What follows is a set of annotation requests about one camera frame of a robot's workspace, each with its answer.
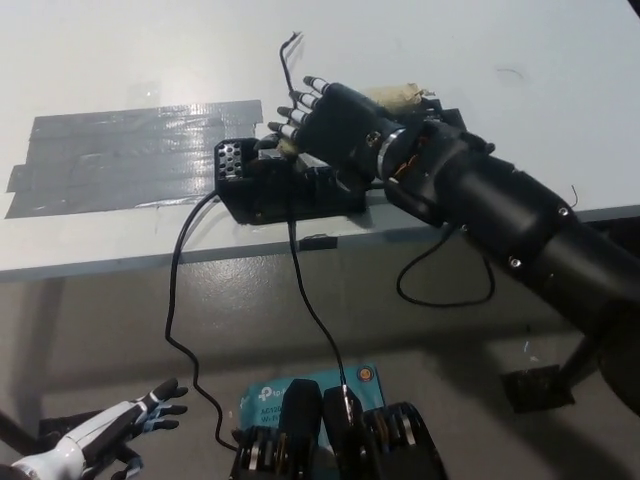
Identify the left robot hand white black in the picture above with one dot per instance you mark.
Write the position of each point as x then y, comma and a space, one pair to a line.
125, 420

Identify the right robot hand black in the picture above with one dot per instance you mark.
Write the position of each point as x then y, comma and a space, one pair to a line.
340, 125

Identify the black soldering station base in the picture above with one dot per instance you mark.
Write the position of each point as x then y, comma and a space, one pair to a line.
270, 200

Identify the black robot torso blocks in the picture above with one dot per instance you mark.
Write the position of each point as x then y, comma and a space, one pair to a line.
302, 415

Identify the black square printed holder plate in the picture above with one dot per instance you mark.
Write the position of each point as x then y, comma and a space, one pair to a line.
445, 117

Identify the small black tape strip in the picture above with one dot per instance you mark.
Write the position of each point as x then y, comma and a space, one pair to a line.
318, 243

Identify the teal router box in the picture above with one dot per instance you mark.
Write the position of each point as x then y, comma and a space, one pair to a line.
262, 397

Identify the grey duct tape patch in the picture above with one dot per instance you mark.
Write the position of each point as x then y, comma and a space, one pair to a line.
120, 155

